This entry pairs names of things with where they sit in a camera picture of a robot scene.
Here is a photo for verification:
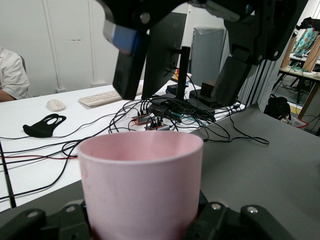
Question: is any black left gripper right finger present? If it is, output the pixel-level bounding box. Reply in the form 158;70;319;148
183;193;305;240

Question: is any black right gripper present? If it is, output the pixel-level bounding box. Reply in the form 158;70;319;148
96;0;310;108

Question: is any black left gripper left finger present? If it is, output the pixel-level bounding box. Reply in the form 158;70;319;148
0;198;95;240

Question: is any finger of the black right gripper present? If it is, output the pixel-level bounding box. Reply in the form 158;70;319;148
112;14;156;100

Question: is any pink plastic cup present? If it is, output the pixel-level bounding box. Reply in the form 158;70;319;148
77;131;204;240

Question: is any bare person forearm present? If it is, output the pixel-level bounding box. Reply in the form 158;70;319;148
0;89;16;103

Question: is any brown small box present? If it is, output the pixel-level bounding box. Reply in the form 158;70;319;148
200;81;217;97

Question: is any white ribbed panel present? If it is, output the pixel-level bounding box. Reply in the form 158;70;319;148
237;58;285;108

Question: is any black computer box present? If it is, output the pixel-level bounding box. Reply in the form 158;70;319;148
189;89;241;110

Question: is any grey partition panel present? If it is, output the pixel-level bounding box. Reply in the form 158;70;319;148
192;26;225;94

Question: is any beige keyboard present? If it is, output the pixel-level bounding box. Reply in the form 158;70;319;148
77;84;144;108

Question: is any blue and white block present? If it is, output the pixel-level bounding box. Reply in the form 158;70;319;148
103;19;141;56

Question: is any black computer monitor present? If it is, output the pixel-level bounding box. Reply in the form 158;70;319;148
141;11;188;101

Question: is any black docking box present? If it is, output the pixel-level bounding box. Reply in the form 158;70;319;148
147;98;176;113

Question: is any orange USB hub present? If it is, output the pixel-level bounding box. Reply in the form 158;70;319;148
131;115;151;126

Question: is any dark grey table cover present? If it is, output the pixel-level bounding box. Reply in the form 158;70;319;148
0;102;320;240

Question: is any black monitor stand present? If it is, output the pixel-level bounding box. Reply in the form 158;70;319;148
166;45;201;102

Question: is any black backpack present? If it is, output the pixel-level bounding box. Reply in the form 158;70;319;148
264;93;292;124

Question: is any black metal bar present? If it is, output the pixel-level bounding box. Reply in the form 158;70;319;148
0;142;16;209

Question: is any grey USB hub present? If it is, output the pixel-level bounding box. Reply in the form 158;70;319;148
144;124;171;132

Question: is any white and red basket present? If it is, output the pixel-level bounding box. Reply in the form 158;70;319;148
290;117;310;130

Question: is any beige computer mouse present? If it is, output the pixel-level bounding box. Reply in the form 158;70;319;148
45;98;67;112

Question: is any colourful patterned cloth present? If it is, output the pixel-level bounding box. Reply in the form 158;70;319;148
296;28;318;55

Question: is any black face mask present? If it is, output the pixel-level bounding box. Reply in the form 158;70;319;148
22;113;67;138

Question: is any person in white shirt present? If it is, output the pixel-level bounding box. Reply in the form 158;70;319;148
0;46;33;101

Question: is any thin red cable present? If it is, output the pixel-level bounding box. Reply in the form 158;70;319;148
0;154;79;161

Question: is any thin black looped cable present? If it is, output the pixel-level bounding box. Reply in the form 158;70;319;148
197;116;270;146

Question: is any light wood frame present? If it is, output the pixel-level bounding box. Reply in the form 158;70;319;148
297;34;320;121

